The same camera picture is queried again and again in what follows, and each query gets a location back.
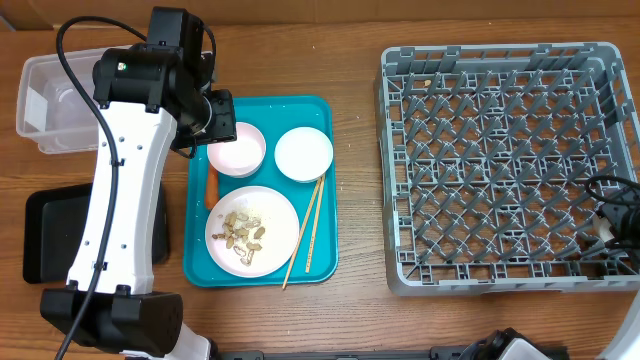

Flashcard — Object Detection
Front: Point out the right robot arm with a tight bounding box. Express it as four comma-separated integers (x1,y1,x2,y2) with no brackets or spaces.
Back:
460,175,639,360

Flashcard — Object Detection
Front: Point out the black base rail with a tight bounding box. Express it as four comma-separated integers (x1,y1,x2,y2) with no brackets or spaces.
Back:
217,343,569,360

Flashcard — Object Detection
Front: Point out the peanuts pile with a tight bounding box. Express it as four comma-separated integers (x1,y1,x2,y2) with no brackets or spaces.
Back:
212,211,266,267

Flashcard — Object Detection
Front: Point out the clear plastic bin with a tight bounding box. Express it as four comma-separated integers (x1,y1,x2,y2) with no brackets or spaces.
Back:
15,45,191,155

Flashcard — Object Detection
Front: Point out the orange carrot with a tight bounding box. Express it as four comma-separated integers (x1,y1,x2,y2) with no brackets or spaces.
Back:
204,165,219,210

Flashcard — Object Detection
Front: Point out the white bowl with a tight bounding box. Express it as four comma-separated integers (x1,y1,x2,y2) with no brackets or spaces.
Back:
274,127,334,183

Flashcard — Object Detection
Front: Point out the black tray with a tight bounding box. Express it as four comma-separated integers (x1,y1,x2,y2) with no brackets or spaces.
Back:
22,180,170,285

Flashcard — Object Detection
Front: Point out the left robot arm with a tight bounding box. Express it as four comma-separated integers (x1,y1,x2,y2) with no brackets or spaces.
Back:
40,7,237,359

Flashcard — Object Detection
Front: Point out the pink bowl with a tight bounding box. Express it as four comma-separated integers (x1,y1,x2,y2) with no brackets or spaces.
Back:
207,122,267,178

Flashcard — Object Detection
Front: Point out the teal serving tray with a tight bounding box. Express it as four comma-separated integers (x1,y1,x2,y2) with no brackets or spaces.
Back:
183,95,339,288

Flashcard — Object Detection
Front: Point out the grey dishwasher rack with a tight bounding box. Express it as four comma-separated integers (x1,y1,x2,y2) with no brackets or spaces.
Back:
375,42,639,296

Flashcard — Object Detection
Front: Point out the white round plate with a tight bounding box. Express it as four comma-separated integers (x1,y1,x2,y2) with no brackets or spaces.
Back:
205,186,300,278

